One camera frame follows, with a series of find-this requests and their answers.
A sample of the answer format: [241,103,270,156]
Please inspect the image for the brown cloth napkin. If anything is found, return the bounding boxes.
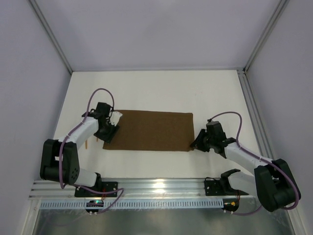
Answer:
[103,110,195,152]

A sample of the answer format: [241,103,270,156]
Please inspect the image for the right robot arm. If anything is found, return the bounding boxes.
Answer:
[190,121,301,212]

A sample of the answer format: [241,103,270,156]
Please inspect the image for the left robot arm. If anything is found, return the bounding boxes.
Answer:
[40,102,123,191]

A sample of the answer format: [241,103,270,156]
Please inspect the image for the right black connector board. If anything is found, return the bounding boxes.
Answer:
[222,198,240,214]

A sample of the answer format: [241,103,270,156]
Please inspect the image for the black connector board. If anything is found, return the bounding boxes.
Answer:
[85,199,104,215]
[222,198,240,214]

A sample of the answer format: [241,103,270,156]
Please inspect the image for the left black connector board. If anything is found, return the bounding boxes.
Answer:
[85,199,104,215]

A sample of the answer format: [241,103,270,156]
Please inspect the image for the right side aluminium rail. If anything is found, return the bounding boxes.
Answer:
[237,70,274,159]

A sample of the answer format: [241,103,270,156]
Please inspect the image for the aluminium rail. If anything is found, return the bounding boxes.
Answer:
[237,70,274,159]
[28,178,260,198]

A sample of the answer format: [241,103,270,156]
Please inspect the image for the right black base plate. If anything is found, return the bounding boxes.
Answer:
[204,177,248,196]

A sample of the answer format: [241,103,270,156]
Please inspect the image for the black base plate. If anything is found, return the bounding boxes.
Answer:
[74,182,118,198]
[204,177,248,196]

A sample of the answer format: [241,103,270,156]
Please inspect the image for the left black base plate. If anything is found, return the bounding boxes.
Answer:
[74,182,118,198]

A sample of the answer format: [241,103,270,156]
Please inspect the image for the front aluminium rail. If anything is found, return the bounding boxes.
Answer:
[28,178,260,198]

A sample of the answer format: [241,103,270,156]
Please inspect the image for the slotted cable duct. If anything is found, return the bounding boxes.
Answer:
[39,198,224,210]

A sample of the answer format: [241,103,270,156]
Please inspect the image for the left corner aluminium post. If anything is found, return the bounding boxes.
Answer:
[27,0,73,75]

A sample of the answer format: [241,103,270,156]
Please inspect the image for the corner aluminium post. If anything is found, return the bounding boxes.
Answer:
[27,0,73,75]
[243,0,290,74]

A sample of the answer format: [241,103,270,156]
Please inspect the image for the right corner aluminium post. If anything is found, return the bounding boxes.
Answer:
[243,0,290,74]

